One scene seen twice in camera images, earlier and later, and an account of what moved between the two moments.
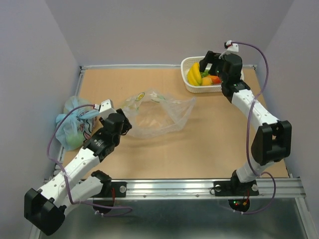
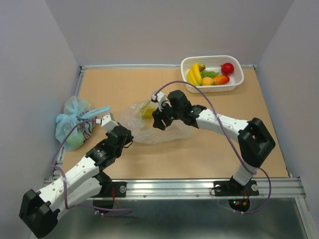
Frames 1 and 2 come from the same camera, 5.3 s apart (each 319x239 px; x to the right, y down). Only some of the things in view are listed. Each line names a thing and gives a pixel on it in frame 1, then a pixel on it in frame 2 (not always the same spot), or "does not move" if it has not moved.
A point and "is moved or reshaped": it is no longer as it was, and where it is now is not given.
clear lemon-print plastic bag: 152,113 is moved or reshaped
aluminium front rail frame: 202,188 does not move
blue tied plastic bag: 78,125 does not move
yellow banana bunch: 194,74 does not move
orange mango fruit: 206,81 does not move
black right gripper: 211,58 → 158,115
